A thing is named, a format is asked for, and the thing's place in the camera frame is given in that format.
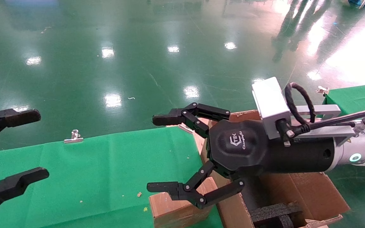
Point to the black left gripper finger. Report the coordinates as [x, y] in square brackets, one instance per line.
[11, 186]
[17, 117]

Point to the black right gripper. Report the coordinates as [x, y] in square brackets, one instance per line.
[239, 148]

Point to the small brown cardboard box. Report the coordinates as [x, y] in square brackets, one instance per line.
[169, 210]

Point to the large open brown carton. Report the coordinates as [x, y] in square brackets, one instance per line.
[309, 193]

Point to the silver binder clip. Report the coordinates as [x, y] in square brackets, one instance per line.
[323, 91]
[185, 128]
[73, 139]

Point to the large green tablecloth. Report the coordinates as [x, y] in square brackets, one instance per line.
[90, 177]

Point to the black foam insert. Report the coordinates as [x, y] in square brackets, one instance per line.
[271, 213]

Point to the green cloth side table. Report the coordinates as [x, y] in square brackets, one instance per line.
[360, 98]

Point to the person with blue shoe covers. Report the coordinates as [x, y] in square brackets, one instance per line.
[361, 3]

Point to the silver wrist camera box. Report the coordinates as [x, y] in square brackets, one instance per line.
[269, 101]

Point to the silver camera mount bracket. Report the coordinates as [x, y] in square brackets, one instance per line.
[325, 110]

